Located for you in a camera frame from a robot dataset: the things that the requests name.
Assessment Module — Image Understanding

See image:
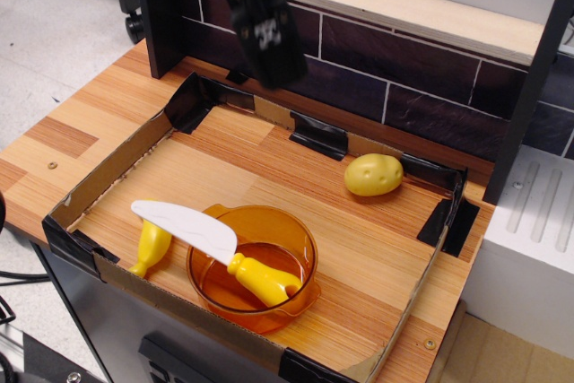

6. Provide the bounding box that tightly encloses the white toy sink drainboard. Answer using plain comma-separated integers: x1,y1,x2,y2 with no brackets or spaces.
463,146,573,358

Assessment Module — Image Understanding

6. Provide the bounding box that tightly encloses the cardboard fence with black tape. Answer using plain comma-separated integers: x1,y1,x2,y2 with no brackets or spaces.
43,74,483,382

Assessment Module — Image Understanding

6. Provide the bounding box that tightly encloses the yellow toy potato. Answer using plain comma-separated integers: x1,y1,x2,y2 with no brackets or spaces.
344,153,404,196

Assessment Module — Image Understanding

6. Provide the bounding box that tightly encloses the yellow toy banana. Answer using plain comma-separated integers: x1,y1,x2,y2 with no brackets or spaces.
128,219,172,278

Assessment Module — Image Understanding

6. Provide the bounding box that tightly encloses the white toy knife yellow handle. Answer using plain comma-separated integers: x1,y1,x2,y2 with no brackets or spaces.
131,200,303,308

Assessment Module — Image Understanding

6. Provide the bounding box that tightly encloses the orange transparent plastic pot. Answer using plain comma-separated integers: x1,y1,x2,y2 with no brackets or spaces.
187,205,320,334

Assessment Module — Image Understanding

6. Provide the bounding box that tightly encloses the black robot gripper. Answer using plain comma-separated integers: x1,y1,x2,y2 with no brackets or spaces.
227,0,308,90

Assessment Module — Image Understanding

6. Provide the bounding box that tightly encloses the black cable on floor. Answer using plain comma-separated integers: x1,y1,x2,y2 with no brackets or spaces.
0,269,50,288

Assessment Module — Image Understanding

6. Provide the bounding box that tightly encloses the black chair wheel base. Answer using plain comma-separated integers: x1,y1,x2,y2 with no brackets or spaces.
118,0,144,44

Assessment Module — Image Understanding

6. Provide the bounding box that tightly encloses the black shelf frame wooden top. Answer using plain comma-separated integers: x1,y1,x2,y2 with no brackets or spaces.
140,0,573,204

